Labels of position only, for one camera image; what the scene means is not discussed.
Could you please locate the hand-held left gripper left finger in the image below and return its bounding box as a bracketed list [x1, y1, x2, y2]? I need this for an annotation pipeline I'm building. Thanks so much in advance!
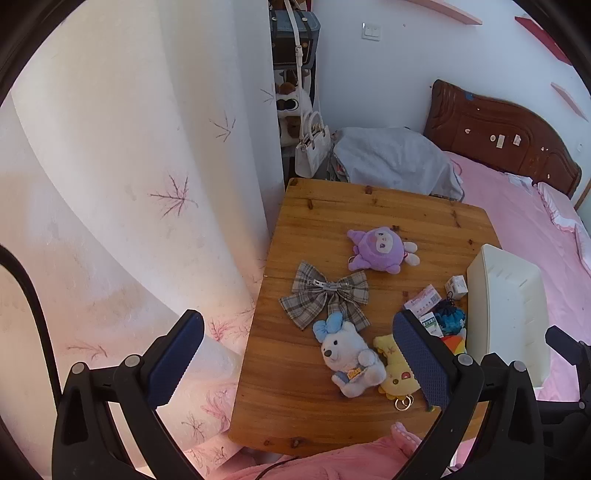
[52, 309, 205, 480]

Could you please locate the white bear plush blue bow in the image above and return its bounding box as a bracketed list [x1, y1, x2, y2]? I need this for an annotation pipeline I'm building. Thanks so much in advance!
[312, 312, 387, 399]

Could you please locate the brown wooden headboard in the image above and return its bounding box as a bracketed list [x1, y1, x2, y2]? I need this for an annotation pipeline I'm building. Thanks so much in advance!
[424, 79, 583, 199]

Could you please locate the blue bag with white strap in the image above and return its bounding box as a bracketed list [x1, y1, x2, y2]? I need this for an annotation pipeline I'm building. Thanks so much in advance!
[269, 0, 321, 112]

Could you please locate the yellow plush keychain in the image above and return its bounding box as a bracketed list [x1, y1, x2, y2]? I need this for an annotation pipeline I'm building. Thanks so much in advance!
[373, 333, 422, 411]

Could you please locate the white handbag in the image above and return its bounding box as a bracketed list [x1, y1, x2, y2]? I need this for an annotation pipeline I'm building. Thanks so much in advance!
[294, 110, 334, 178]

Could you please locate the pink packet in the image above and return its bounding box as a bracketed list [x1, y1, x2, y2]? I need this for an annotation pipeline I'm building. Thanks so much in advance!
[404, 285, 448, 317]

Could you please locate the thin black cable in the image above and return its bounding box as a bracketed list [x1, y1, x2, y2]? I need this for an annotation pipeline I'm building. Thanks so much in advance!
[256, 457, 301, 480]

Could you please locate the black shelf rack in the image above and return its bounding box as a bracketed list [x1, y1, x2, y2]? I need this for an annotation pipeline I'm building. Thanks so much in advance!
[269, 0, 322, 178]

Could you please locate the pink wall shelf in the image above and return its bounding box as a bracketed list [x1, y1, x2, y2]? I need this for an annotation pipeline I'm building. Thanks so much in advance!
[550, 82, 589, 121]
[515, 16, 573, 65]
[411, 0, 483, 26]

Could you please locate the white plastic storage bin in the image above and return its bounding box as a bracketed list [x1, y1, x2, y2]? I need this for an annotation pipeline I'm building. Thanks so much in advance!
[466, 244, 551, 388]

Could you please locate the white leaf-print curtain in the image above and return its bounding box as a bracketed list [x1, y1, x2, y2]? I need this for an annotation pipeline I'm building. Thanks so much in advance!
[0, 0, 286, 480]

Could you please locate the plaid bow hair clip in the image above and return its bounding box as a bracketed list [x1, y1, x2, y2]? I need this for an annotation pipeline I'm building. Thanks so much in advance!
[279, 261, 370, 332]

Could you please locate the purple plush toy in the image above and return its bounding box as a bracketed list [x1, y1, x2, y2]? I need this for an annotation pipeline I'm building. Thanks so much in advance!
[347, 225, 421, 274]

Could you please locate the pink ruffled pillow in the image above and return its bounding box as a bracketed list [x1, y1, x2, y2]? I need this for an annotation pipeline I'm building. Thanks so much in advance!
[538, 182, 591, 273]

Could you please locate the orange rainbow toy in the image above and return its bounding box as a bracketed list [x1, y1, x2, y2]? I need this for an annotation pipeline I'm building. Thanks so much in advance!
[441, 330, 468, 355]

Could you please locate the pink fleece clothing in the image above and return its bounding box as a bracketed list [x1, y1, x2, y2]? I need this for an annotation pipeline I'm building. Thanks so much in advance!
[222, 422, 462, 480]

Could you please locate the grey cloth bundle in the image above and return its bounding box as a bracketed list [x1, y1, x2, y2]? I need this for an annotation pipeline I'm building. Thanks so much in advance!
[331, 127, 465, 201]

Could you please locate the thick black cable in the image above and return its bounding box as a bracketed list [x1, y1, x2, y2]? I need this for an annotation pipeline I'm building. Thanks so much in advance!
[0, 244, 63, 407]

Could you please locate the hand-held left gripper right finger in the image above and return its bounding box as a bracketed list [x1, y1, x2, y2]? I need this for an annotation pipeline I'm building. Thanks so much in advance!
[392, 309, 546, 480]

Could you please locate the patterned fabric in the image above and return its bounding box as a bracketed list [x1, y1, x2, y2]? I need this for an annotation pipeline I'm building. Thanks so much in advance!
[325, 157, 352, 183]

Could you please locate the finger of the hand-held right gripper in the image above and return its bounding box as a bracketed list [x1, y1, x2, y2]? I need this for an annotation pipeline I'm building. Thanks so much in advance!
[537, 401, 591, 437]
[545, 325, 591, 407]

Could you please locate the pink bed sheet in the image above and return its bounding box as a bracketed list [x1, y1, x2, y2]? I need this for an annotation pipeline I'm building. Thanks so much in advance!
[443, 152, 591, 402]

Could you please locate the green and white box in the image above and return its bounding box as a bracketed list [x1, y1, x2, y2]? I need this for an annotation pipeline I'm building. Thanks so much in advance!
[418, 311, 445, 337]

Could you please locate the brown and white plush toy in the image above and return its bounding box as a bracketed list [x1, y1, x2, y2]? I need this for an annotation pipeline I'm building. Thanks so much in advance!
[276, 80, 312, 148]

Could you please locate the dark blue pompom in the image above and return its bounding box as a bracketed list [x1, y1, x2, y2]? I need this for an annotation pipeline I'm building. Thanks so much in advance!
[434, 300, 467, 334]

